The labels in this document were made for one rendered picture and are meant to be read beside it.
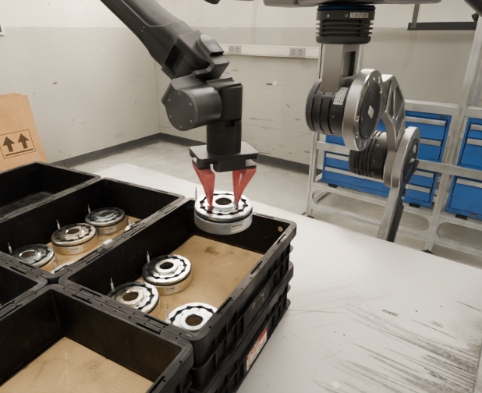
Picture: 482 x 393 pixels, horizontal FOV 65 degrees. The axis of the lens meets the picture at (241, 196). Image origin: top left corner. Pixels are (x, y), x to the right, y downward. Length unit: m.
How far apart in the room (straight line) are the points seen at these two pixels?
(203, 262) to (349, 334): 0.37
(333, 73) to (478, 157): 1.57
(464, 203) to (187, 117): 2.15
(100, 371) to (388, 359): 0.56
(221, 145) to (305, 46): 3.03
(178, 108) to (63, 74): 3.64
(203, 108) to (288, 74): 3.17
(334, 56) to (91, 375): 0.82
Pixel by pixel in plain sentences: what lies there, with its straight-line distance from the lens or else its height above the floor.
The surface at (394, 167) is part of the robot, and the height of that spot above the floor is 0.89.
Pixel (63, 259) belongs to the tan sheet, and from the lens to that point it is 0.98.
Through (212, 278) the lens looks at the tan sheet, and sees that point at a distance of 0.83.
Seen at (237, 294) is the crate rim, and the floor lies 0.93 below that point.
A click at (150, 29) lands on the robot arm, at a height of 1.32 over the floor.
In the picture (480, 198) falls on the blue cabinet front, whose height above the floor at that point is 0.45.
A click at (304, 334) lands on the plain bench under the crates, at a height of 0.70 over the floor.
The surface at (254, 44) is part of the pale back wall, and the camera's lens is 3.86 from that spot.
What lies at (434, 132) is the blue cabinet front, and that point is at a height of 0.78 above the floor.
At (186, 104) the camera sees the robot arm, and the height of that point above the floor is 1.23.
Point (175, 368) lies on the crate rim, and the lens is 0.53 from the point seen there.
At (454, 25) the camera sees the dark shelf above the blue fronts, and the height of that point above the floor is 1.33.
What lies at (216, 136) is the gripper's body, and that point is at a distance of 0.59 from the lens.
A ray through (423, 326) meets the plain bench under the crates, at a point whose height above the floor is 0.70.
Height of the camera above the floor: 1.33
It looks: 24 degrees down
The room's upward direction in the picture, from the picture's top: straight up
